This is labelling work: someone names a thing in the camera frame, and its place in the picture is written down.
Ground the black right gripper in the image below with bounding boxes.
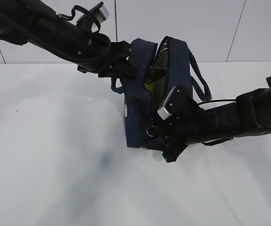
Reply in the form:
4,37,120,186
143,102,239,163

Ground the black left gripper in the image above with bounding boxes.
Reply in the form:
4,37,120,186
77,35,137,79

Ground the silver zipper pull ring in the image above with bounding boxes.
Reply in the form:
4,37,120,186
146,125,159,137

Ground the dark navy fabric lunch bag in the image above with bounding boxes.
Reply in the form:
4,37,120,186
111,36,212,148

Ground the glass container with green lid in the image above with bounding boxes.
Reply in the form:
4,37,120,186
145,66,166,108

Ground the yellow lemon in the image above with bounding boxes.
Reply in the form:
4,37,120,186
144,83,154,93

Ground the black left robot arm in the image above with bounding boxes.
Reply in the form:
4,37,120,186
0,0,136,79

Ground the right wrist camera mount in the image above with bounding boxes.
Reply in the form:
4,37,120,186
156,86,197,123

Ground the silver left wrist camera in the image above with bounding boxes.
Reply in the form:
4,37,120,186
76,1,109,32

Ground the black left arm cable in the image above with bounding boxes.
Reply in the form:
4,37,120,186
0,0,111,63

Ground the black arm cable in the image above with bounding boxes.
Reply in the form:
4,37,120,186
196,99,236,110
0,0,111,63

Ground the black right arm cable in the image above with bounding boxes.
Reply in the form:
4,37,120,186
196,99,236,110

